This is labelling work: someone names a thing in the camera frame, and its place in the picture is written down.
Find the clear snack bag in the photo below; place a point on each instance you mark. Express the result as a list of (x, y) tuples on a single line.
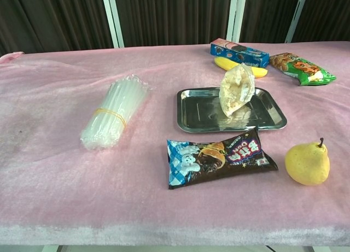
[(235, 93)]

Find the rectangular stainless steel tray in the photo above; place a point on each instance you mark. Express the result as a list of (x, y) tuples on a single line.
[(197, 112)]

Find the dark chocolate snack packet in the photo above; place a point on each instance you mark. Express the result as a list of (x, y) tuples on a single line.
[(213, 159)]

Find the yellow rubber band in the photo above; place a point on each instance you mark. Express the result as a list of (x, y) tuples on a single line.
[(115, 113)]

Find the bundle of clear straws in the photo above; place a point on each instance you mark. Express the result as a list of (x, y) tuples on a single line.
[(115, 99)]

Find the yellow banana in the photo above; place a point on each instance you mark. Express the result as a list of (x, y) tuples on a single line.
[(224, 64)]

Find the blue sandwich cookie box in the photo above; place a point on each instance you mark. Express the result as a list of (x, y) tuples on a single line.
[(246, 56)]

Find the dark brown curtain panel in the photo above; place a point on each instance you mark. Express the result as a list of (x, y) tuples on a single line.
[(175, 15), (328, 14), (268, 14), (54, 17)]

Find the pink fleece tablecloth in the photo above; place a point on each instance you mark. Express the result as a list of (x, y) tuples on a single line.
[(54, 167)]

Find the green orange snack bag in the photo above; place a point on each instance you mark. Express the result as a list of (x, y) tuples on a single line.
[(300, 67)]

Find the yellow pear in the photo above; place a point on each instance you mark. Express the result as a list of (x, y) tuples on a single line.
[(306, 164)]

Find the white partition frame post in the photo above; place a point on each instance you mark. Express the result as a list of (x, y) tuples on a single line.
[(296, 15), (112, 17), (235, 15)]

